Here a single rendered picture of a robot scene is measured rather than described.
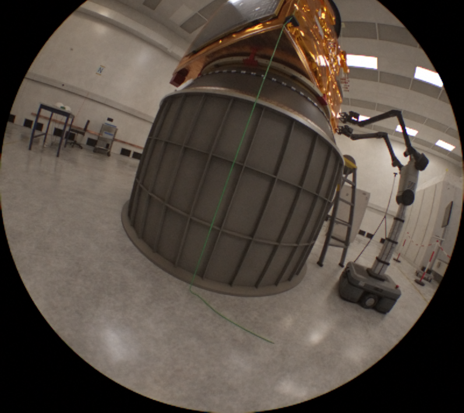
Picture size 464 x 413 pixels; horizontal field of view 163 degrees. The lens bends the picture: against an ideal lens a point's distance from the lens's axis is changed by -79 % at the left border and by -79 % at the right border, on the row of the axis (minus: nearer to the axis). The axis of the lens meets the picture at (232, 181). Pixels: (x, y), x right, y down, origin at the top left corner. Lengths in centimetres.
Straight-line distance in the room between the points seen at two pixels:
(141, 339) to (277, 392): 58
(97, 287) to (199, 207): 74
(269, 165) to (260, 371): 105
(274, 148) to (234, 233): 53
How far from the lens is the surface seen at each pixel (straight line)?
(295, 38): 143
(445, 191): 665
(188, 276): 109
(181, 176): 100
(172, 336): 82
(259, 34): 136
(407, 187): 188
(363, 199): 481
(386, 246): 186
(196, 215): 96
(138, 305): 89
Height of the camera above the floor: 71
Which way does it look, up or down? 2 degrees down
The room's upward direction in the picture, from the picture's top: 20 degrees clockwise
